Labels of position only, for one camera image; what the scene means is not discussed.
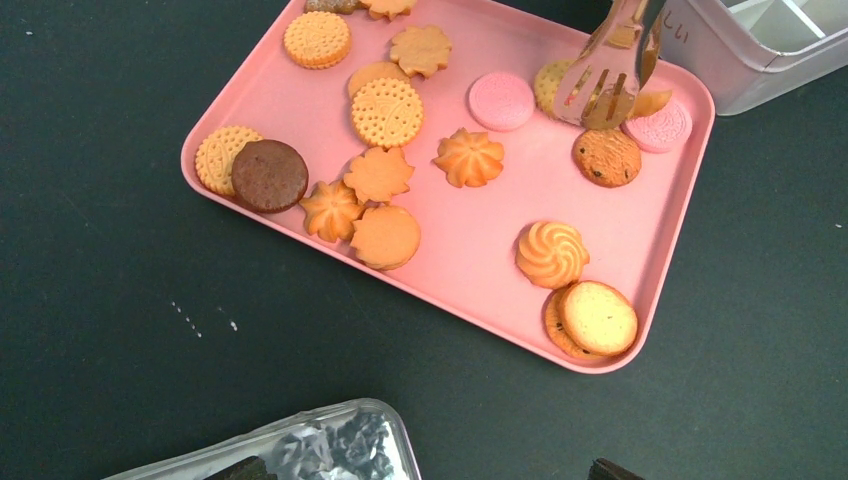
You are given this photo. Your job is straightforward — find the swirl butter cookie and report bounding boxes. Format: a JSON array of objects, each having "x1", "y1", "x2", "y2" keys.
[{"x1": 515, "y1": 221, "x2": 590, "y2": 290}]

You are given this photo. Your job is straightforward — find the white divided cookie tin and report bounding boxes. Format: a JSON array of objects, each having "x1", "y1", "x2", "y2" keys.
[{"x1": 658, "y1": 0, "x2": 847, "y2": 116}]

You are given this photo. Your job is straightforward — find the chocolate chip cookie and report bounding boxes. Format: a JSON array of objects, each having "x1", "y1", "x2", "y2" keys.
[{"x1": 572, "y1": 129, "x2": 642, "y2": 188}]

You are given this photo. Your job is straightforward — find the metal serving tongs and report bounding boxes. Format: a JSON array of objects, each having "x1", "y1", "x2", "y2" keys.
[{"x1": 552, "y1": 0, "x2": 665, "y2": 130}]

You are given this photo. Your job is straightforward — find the round orange cracker cookie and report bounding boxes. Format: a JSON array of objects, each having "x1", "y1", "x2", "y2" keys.
[{"x1": 283, "y1": 11, "x2": 352, "y2": 69}]

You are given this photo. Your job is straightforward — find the brown flower jam cookie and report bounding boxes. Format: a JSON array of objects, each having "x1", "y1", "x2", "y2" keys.
[{"x1": 304, "y1": 0, "x2": 363, "y2": 15}]

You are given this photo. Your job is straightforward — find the dark chocolate round cookie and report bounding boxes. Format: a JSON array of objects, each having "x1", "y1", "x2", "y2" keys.
[{"x1": 231, "y1": 139, "x2": 309, "y2": 213}]

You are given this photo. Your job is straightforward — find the large round sandwich cookie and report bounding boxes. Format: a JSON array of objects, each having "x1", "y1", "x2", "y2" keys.
[{"x1": 351, "y1": 78, "x2": 424, "y2": 150}]

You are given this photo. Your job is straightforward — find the pale round butter cookie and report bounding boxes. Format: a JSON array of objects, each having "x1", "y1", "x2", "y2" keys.
[{"x1": 557, "y1": 281, "x2": 638, "y2": 356}]

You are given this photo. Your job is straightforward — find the red marked dotted cracker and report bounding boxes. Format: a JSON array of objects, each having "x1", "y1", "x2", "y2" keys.
[{"x1": 533, "y1": 59, "x2": 573, "y2": 120}]

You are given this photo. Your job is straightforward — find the clear plastic tin lid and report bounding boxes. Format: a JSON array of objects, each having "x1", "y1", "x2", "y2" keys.
[{"x1": 114, "y1": 398, "x2": 421, "y2": 479}]

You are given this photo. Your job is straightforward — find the pink cookie tray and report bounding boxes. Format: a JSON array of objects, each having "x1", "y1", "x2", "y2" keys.
[{"x1": 181, "y1": 1, "x2": 715, "y2": 374}]

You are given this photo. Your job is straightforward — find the orange rosette butter cookie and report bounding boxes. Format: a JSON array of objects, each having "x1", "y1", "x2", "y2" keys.
[{"x1": 433, "y1": 128, "x2": 505, "y2": 188}]

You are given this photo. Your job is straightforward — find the orange flower cookie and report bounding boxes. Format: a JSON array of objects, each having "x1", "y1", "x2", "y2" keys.
[{"x1": 361, "y1": 0, "x2": 417, "y2": 21}]

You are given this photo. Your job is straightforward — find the pink round cookie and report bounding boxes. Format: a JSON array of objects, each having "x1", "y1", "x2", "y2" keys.
[
  {"x1": 622, "y1": 100, "x2": 692, "y2": 153},
  {"x1": 467, "y1": 71, "x2": 535, "y2": 132}
]

